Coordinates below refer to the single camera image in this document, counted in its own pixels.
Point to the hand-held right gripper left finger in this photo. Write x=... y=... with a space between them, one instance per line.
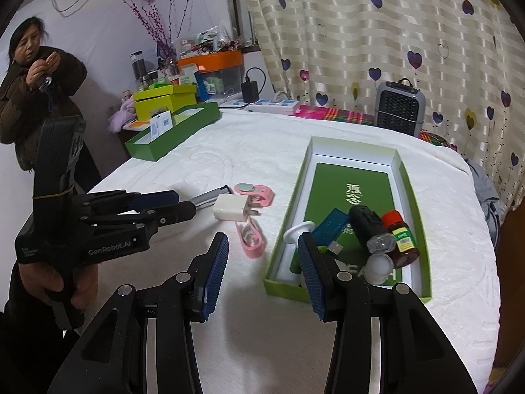
x=215 y=275

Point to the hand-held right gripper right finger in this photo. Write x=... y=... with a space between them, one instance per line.
x=313 y=279

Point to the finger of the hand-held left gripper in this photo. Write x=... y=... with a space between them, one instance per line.
x=176 y=212
x=156 y=200

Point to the white suction hook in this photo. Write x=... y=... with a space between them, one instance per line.
x=297 y=232

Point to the blue usb stick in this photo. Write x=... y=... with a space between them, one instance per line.
x=328 y=223

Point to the small white plastic bottle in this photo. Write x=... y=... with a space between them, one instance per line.
x=379 y=269

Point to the black flashlight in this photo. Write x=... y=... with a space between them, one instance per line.
x=365 y=219

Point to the brown bottle with red cap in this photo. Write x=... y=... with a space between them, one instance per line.
x=404 y=246

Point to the green cardboard box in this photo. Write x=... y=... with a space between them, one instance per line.
x=361 y=176

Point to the person's left hand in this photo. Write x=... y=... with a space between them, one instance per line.
x=37 y=277

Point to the white charger plug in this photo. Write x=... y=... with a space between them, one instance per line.
x=229 y=207

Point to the green cardboard box lid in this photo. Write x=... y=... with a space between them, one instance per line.
x=180 y=135

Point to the blue white card packet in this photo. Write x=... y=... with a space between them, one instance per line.
x=160 y=125

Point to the pink clip with oval pad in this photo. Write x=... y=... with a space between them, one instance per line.
x=258 y=193

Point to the lilac cloth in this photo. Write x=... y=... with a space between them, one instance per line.
x=121 y=115

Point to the yellow-green cardboard box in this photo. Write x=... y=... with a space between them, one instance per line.
x=164 y=100

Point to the blender bottle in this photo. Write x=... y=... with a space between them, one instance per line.
x=139 y=65

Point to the black power adapter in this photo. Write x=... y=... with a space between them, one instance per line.
x=249 y=92

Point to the white blue power strip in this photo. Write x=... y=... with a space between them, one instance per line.
x=272 y=106

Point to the orange rimmed plastic tub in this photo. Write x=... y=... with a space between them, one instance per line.
x=213 y=61

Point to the pile of small packages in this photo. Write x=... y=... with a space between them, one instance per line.
x=205 y=43

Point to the colourful plaid cloth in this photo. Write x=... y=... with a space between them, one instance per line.
x=332 y=115

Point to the purple decorative branches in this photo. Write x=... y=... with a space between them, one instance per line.
x=158 y=20

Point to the grey clothing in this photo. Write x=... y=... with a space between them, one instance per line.
x=484 y=193

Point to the grey fan heater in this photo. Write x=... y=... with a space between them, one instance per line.
x=400 y=108

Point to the heart print curtain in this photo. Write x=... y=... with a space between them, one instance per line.
x=389 y=41

